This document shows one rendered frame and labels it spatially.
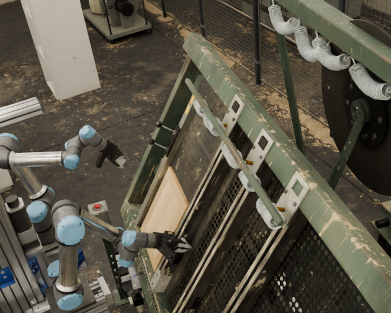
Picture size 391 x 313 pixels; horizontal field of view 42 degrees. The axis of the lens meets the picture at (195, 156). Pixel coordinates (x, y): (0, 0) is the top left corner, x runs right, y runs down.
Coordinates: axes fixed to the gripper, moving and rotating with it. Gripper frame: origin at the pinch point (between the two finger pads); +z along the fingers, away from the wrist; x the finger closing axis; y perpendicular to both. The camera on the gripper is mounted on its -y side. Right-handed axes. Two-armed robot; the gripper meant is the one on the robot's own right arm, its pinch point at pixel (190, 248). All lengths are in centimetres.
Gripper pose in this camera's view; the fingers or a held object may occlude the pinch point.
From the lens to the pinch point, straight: 260.6
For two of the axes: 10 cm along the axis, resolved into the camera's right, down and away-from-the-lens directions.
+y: -2.9, -5.5, 7.8
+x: -4.0, 8.1, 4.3
